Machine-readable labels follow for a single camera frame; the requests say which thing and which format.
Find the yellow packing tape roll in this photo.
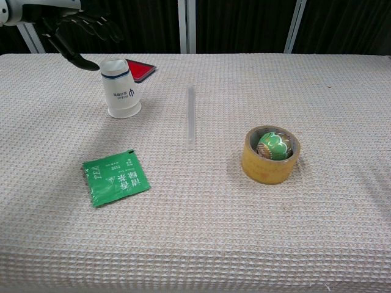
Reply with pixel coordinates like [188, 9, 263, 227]
[241, 125, 301, 185]

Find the white paper cup with logo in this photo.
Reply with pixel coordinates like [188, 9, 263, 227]
[101, 72, 142, 119]

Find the beige woven tablecloth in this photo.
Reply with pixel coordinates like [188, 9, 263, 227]
[0, 52, 391, 293]

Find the red ink pad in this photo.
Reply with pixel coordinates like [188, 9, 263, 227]
[125, 59, 158, 84]

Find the clear plastic tube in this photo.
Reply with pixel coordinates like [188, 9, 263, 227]
[186, 85, 196, 150]

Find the green foil wrapped candy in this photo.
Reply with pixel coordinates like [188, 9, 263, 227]
[255, 131, 294, 161]

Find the green tea sachet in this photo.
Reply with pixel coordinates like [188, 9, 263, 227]
[82, 149, 152, 209]

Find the grey metal frame post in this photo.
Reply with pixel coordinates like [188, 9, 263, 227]
[177, 0, 197, 54]
[16, 23, 46, 54]
[283, 0, 307, 54]

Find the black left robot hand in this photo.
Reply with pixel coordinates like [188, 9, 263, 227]
[35, 8, 123, 71]

